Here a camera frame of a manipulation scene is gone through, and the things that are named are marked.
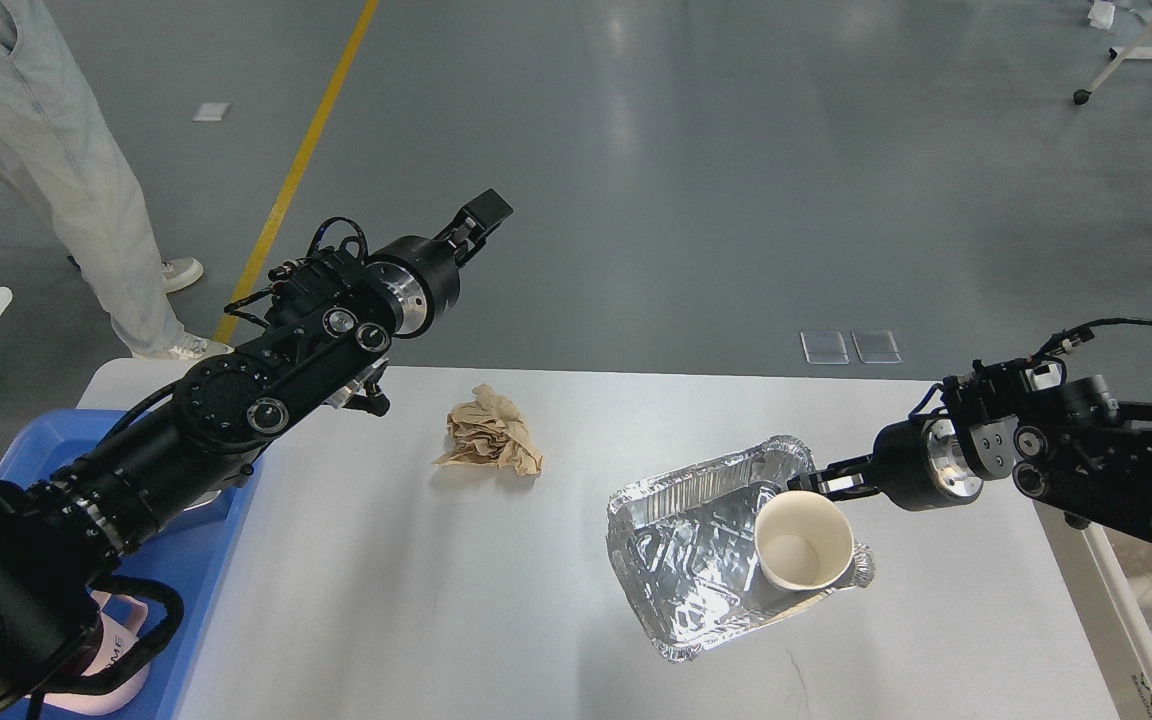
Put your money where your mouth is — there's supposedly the brown paper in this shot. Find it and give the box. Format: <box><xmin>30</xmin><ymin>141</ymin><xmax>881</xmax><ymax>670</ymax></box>
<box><xmin>433</xmin><ymin>384</ymin><xmax>544</xmax><ymax>477</ymax></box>

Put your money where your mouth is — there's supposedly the cream paper cup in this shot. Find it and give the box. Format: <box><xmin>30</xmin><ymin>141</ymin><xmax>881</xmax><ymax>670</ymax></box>
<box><xmin>755</xmin><ymin>488</ymin><xmax>854</xmax><ymax>591</ymax></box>

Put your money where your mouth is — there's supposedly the person in grey trousers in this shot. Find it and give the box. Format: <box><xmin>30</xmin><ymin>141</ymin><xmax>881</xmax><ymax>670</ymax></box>
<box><xmin>0</xmin><ymin>1</ymin><xmax>228</xmax><ymax>361</ymax></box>

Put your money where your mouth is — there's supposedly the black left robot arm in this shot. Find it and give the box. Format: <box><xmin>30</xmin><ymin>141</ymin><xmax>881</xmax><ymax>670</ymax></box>
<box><xmin>0</xmin><ymin>190</ymin><xmax>511</xmax><ymax>715</ymax></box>

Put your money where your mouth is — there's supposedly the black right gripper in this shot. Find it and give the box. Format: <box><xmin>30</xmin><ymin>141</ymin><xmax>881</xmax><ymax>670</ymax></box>
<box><xmin>783</xmin><ymin>418</ymin><xmax>984</xmax><ymax>511</ymax></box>

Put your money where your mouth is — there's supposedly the pink mug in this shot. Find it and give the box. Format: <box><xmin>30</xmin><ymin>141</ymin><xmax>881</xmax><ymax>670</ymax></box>
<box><xmin>41</xmin><ymin>590</ymin><xmax>152</xmax><ymax>717</ymax></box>

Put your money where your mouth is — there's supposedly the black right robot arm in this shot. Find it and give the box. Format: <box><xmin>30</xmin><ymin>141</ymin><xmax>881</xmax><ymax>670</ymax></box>
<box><xmin>786</xmin><ymin>316</ymin><xmax>1152</xmax><ymax>544</ymax></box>

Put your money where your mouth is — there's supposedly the blue plastic tray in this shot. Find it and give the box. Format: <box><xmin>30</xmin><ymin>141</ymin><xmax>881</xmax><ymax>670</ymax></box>
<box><xmin>0</xmin><ymin>409</ymin><xmax>259</xmax><ymax>719</ymax></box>

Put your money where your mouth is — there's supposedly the stainless steel square tray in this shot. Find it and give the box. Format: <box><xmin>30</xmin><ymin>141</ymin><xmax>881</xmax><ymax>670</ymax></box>
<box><xmin>179</xmin><ymin>487</ymin><xmax>233</xmax><ymax>521</ymax></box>

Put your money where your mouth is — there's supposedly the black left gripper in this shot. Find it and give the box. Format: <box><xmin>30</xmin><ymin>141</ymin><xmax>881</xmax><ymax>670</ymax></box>
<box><xmin>367</xmin><ymin>188</ymin><xmax>515</xmax><ymax>340</ymax></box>

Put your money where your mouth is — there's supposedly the white plastic bin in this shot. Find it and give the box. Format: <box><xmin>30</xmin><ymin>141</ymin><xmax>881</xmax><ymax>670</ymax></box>
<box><xmin>1036</xmin><ymin>505</ymin><xmax>1152</xmax><ymax>719</ymax></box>

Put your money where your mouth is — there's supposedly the aluminium foil tray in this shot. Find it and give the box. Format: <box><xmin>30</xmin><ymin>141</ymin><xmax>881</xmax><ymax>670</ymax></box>
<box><xmin>605</xmin><ymin>435</ymin><xmax>877</xmax><ymax>664</ymax></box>

